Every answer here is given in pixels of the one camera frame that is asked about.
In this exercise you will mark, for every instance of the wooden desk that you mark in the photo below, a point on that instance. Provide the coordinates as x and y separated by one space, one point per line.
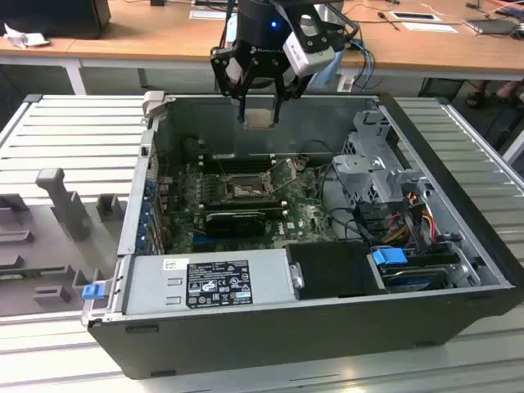
57 47
163 41

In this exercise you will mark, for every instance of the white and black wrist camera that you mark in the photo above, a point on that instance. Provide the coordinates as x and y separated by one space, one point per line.
307 57

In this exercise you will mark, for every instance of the blue case latch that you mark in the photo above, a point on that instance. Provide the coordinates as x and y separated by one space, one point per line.
92 292

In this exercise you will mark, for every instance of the crumpled white paper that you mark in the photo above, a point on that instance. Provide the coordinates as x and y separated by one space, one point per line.
24 39

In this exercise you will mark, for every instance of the black monitor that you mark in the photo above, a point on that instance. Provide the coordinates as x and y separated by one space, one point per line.
49 16

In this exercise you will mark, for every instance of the grey power supply unit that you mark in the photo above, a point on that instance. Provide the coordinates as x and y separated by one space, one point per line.
155 286

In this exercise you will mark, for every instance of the white paper sheet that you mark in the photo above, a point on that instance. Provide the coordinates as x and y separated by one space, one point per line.
430 27

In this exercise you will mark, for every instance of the coin battery holder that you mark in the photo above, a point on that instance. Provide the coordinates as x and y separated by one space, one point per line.
303 164

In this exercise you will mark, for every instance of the black plastic shroud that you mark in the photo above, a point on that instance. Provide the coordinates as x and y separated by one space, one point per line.
327 270

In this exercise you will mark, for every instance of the green motherboard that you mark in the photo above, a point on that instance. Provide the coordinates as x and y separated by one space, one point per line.
303 204

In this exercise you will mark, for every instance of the grey metal drive cage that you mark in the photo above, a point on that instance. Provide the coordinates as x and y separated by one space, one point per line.
360 168

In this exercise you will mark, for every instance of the black RAM slot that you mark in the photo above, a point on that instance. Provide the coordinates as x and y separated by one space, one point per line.
275 210
245 201
233 156
274 206
233 165
276 214
233 161

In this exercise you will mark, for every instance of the person's sandalled foot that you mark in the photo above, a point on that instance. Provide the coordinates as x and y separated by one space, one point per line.
477 96
507 90

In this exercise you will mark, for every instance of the black open PC case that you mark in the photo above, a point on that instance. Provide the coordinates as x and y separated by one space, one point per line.
286 340

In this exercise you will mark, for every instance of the hard disk in blue carrier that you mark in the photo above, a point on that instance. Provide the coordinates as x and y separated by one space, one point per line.
387 258

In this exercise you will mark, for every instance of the grey notebook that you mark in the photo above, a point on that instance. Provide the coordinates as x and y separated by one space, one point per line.
489 26

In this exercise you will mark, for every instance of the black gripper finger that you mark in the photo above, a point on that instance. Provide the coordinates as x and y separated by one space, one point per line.
221 69
279 90

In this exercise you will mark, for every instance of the black cylindrical component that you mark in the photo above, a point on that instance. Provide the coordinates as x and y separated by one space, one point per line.
190 149

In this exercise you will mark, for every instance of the CPU with silver top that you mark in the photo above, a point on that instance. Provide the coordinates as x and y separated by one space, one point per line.
258 118

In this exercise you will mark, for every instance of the blue expansion slot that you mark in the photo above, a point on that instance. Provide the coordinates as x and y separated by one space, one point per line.
200 243

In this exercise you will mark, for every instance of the pale blue teach pendant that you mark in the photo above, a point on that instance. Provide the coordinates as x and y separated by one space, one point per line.
327 82

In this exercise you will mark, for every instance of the grey parts rack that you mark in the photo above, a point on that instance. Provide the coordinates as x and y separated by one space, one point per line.
45 229

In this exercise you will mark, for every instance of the black graphics card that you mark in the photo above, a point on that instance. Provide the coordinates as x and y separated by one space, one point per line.
233 224

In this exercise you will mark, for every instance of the grey plastic case latch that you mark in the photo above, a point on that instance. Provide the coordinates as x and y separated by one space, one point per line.
153 100

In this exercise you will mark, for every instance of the small white adaptor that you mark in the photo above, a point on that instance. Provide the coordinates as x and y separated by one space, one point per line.
346 84

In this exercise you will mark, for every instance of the CPU socket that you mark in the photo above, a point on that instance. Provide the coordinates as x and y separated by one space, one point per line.
241 191

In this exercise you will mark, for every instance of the green RAM stick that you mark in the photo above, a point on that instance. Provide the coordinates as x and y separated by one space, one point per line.
32 271

